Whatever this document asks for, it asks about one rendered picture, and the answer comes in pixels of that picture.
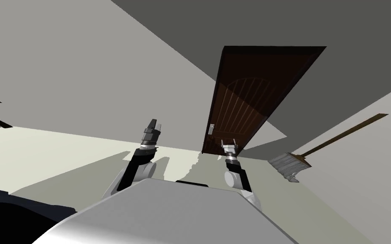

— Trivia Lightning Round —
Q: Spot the grey mop with wooden stick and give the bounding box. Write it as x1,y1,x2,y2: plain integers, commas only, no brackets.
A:
268,113,389,184

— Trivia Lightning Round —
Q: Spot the dark brown wooden door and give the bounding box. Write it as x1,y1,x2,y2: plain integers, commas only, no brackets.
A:
201,45,327,155

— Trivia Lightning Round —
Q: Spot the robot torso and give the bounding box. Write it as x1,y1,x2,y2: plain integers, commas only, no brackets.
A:
32,178,299,244

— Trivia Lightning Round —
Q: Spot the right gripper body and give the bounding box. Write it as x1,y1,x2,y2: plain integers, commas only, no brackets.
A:
221,144,239,157

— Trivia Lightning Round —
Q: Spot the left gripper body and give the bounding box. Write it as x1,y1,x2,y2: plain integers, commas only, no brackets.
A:
142,127,160,147

